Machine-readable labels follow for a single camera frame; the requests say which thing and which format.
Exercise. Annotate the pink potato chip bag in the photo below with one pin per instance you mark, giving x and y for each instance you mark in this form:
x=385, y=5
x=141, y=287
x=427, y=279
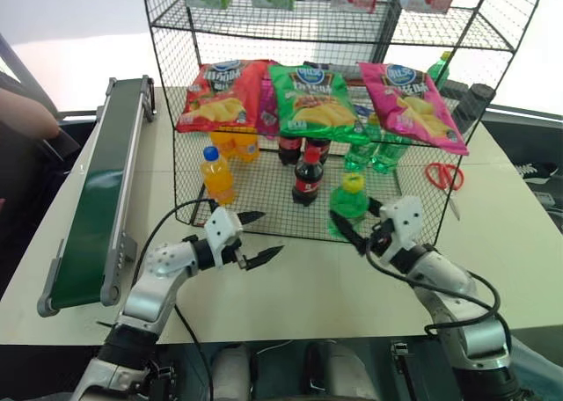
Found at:
x=415, y=108

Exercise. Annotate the green conveyor belt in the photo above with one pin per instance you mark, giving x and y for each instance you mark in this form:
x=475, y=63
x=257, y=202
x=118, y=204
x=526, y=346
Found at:
x=99, y=190

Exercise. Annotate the red potato chip bag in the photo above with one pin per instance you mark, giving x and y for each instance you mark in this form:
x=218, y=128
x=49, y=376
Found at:
x=226, y=99

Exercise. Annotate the orange soda bottle blue cap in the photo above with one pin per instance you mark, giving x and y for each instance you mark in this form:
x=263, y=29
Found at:
x=217, y=179

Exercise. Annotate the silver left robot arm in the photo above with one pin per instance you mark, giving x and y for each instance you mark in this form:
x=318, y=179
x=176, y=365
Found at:
x=147, y=300

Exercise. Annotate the grey rounded shape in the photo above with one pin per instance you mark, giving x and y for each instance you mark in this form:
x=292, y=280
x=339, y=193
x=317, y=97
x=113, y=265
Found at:
x=343, y=370
x=231, y=372

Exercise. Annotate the cola bottle red cap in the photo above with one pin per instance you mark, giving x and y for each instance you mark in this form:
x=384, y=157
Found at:
x=308, y=179

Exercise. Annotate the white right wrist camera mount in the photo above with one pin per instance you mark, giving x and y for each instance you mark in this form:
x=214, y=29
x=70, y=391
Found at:
x=404, y=218

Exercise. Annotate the green soda bottle yellow cap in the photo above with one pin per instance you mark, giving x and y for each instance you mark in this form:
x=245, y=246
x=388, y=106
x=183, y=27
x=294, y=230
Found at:
x=349, y=201

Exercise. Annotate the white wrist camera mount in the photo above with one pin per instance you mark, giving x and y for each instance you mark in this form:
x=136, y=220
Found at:
x=404, y=218
x=222, y=229

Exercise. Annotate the person's bare forearm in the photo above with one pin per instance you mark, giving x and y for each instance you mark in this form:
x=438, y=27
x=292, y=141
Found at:
x=24, y=115

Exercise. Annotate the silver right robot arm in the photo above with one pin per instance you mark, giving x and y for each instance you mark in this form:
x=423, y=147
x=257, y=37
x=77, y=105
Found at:
x=457, y=304

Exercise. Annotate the green potato chip bag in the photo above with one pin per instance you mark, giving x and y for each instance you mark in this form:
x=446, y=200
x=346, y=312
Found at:
x=314, y=106

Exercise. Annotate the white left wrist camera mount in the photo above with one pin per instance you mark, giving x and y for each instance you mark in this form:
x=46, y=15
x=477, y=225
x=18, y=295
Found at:
x=222, y=229

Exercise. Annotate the black shoe white print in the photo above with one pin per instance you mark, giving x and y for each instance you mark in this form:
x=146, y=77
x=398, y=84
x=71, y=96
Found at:
x=534, y=170

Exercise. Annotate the black blocks behind rack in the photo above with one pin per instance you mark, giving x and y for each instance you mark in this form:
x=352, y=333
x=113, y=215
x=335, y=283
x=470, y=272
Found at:
x=470, y=102

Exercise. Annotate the small magenta snack bag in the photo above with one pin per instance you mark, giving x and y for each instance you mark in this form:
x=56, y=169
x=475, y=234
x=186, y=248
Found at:
x=266, y=111

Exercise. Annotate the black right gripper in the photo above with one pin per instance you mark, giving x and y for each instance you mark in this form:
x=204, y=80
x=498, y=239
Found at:
x=379, y=238

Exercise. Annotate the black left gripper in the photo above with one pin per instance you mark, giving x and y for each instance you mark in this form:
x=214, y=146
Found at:
x=233, y=253

